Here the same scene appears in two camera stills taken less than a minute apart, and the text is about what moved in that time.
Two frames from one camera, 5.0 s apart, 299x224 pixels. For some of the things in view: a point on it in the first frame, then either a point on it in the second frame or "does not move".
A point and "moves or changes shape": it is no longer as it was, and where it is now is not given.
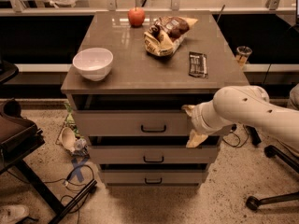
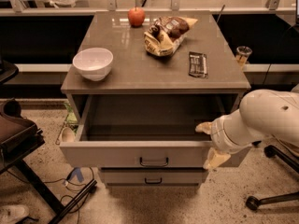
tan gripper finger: x=190 y=109 -> x=205 y=128
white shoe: x=10 y=213 does not move
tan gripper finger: x=195 y=139 -> x=215 y=159
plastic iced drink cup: x=242 y=54 does not move
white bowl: x=93 y=63 does not move
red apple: x=135 y=17 does not move
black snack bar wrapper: x=197 y=64 does not move
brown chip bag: x=163 y=36 does not move
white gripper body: x=197 y=119 -> x=218 y=134
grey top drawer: x=131 y=123 moves or changes shape
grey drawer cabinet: x=128 y=82 does not move
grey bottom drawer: x=154 y=175 does not move
